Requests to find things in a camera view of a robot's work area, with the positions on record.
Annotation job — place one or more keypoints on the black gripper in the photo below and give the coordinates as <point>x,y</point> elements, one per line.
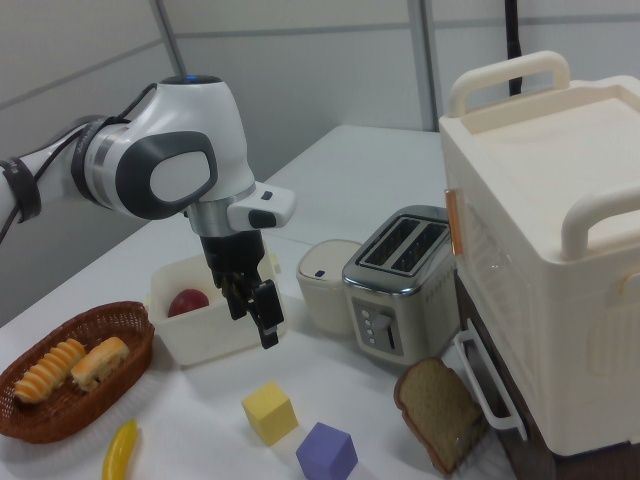
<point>232,255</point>

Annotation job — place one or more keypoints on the golden bread roll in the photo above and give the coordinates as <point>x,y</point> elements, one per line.
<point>100,361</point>

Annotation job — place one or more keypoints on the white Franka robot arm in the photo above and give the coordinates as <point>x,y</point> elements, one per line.
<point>200,115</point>

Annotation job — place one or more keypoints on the brown bread slice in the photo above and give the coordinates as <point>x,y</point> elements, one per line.
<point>435,405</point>

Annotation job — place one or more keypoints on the striped spiral bread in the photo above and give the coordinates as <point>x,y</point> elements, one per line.
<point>47,370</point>

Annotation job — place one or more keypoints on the white square plastic container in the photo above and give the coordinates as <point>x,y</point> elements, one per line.
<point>210,335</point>

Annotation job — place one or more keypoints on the red toy apple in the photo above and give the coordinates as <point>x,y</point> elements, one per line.
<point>187,302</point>

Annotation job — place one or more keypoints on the small white lidded bin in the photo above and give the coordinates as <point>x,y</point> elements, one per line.
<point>325,290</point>

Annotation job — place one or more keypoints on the yellow foam cube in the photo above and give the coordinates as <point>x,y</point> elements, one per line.
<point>270,412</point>

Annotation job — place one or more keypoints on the cream and chrome toaster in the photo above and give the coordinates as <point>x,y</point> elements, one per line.
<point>395,295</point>

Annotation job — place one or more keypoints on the purple foam cube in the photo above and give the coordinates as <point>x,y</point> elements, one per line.
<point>327,452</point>

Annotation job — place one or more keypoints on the brown wicker basket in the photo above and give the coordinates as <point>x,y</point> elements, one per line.
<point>100,400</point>

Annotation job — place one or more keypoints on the yellow toy banana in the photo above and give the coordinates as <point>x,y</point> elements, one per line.
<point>120,450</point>

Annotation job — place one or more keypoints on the black pole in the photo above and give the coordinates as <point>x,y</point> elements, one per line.
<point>512,45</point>

